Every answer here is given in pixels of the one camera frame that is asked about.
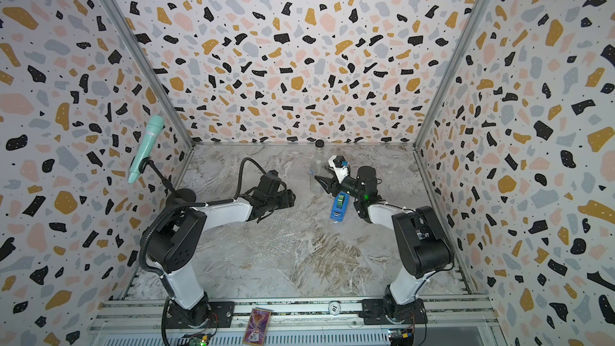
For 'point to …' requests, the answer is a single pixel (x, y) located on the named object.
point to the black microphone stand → (174, 197)
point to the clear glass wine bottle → (319, 161)
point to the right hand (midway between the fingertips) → (326, 172)
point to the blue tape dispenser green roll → (339, 207)
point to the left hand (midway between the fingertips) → (296, 196)
